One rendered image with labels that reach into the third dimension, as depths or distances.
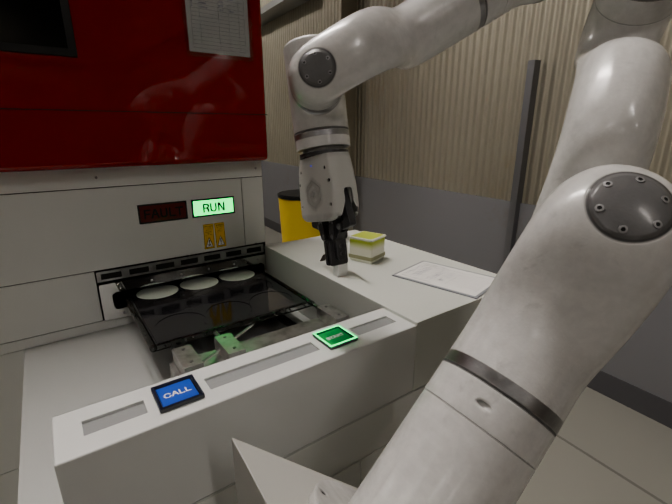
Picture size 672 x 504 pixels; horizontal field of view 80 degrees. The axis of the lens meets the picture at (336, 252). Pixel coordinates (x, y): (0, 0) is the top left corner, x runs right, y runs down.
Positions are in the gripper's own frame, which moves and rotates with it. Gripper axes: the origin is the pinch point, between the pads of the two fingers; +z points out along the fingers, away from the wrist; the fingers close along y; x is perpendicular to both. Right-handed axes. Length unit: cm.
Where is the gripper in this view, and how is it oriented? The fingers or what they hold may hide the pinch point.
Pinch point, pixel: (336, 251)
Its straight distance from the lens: 63.7
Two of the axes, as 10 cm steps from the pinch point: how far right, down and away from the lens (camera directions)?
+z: 1.2, 9.8, 1.2
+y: 5.7, 0.3, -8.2
